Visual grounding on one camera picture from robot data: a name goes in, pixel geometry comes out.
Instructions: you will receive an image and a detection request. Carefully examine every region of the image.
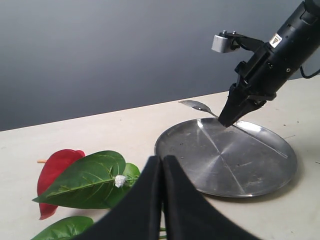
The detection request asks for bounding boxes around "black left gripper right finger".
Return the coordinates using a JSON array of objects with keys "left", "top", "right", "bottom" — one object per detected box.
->
[{"left": 162, "top": 155, "right": 258, "bottom": 240}]

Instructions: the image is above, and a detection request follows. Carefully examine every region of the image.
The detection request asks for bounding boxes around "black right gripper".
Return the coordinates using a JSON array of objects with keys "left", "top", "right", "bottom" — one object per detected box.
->
[{"left": 218, "top": 41, "right": 304, "bottom": 128}]

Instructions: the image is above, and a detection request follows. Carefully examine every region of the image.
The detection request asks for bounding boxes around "steel spoon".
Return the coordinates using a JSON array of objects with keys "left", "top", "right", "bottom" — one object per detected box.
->
[{"left": 178, "top": 99, "right": 288, "bottom": 159}]

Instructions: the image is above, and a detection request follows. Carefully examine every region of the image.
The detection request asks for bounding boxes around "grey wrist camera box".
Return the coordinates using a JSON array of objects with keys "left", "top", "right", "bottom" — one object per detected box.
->
[{"left": 211, "top": 34, "right": 233, "bottom": 54}]

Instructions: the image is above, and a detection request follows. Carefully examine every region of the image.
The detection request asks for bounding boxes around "round steel plate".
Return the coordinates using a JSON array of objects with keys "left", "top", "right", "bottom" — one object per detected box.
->
[{"left": 154, "top": 117, "right": 298, "bottom": 198}]

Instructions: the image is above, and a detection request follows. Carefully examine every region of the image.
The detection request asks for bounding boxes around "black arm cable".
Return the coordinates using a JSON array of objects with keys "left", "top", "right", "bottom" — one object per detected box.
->
[{"left": 298, "top": 65, "right": 320, "bottom": 79}]

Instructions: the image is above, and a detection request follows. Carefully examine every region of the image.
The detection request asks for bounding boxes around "artificial red anthurium plant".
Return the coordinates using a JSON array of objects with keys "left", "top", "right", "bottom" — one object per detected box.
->
[{"left": 29, "top": 148, "right": 168, "bottom": 240}]

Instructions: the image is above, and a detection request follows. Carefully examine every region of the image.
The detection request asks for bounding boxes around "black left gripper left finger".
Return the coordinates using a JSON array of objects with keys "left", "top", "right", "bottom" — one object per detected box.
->
[{"left": 75, "top": 156, "right": 162, "bottom": 240}]

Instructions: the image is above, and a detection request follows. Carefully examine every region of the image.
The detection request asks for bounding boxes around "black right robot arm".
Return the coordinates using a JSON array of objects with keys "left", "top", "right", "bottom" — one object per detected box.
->
[{"left": 212, "top": 0, "right": 320, "bottom": 128}]

